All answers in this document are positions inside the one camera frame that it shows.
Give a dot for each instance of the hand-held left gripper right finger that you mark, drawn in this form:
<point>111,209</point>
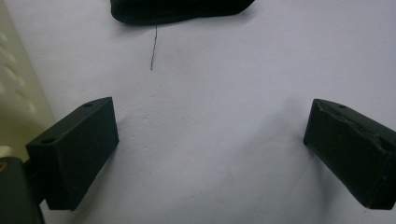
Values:
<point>351,149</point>

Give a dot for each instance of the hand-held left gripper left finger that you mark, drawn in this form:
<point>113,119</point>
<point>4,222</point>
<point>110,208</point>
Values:
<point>74,152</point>

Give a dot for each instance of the cream plastic basket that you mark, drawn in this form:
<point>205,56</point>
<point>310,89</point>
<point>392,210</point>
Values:
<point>18,93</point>

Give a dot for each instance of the black glove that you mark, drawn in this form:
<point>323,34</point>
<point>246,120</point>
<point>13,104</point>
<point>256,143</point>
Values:
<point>180,11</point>

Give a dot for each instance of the white foam mat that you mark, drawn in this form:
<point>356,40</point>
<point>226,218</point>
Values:
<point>202,124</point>

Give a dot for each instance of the loose dark thread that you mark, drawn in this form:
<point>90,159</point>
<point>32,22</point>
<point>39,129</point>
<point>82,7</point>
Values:
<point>153,46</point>

